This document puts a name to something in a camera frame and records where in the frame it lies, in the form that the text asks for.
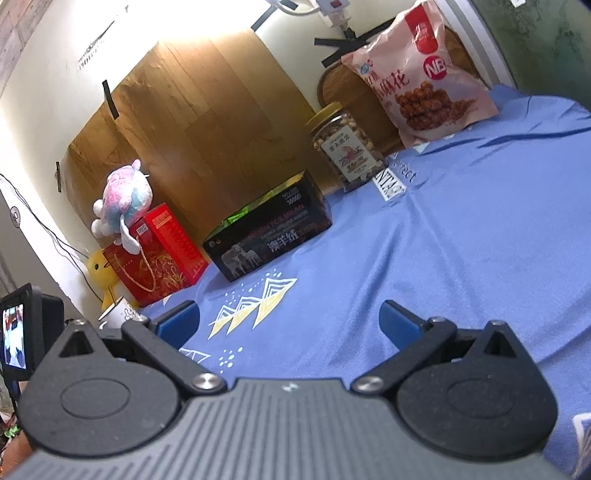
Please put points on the black tape cross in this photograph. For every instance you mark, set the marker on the black tape cross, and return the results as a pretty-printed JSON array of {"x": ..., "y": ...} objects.
[{"x": 344, "y": 46}]

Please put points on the black tape strip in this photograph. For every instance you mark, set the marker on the black tape strip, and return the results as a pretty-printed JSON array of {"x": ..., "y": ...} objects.
[
  {"x": 111, "y": 99},
  {"x": 272, "y": 14},
  {"x": 58, "y": 177}
]

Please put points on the wooden wall panel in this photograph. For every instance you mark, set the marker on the wooden wall panel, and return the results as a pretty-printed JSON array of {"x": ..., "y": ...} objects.
[{"x": 203, "y": 129}]

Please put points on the clear nut jar yellow lid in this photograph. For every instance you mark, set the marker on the clear nut jar yellow lid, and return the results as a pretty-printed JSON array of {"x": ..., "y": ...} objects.
[{"x": 348, "y": 147}]

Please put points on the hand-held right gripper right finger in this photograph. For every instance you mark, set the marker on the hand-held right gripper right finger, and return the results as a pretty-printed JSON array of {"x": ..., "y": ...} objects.
[{"x": 399, "y": 325}]

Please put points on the black printed box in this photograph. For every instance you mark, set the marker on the black printed box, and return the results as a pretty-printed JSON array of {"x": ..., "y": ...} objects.
[{"x": 272, "y": 230}]

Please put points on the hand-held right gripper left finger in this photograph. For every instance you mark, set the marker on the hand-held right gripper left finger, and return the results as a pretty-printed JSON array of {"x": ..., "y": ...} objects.
[{"x": 178, "y": 323}]

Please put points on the green patterned glass panel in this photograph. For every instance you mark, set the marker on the green patterned glass panel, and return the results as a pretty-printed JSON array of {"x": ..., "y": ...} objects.
[{"x": 545, "y": 32}]

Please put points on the white power strip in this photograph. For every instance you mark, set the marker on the white power strip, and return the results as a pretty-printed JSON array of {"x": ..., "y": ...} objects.
[{"x": 323, "y": 9}]

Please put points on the red gift box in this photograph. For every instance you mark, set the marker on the red gift box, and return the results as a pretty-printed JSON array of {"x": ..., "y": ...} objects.
[{"x": 157, "y": 258}]

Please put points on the pink blue plush toy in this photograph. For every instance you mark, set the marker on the pink blue plush toy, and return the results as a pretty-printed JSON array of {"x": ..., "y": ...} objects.
[{"x": 122, "y": 198}]

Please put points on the yellow plush duck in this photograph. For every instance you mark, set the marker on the yellow plush duck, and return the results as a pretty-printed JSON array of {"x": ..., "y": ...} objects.
[{"x": 106, "y": 272}]

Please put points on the blue printed blanket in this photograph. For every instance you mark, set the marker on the blue printed blanket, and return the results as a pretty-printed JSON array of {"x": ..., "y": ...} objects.
[{"x": 438, "y": 240}]

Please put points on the pink snack bag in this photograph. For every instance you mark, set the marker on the pink snack bag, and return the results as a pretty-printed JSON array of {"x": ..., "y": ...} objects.
[{"x": 425, "y": 83}]

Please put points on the white cup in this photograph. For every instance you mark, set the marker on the white cup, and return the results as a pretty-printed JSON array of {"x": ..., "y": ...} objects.
[{"x": 124, "y": 314}]

